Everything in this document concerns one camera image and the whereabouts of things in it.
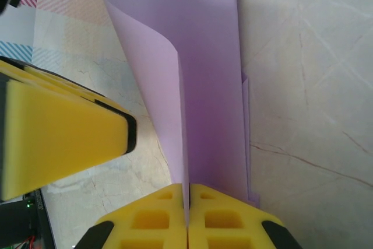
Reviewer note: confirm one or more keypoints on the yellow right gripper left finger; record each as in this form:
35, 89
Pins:
145, 222

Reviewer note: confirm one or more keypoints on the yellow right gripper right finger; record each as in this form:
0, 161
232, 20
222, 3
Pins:
233, 222

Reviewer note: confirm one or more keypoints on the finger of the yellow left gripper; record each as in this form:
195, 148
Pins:
58, 81
67, 138

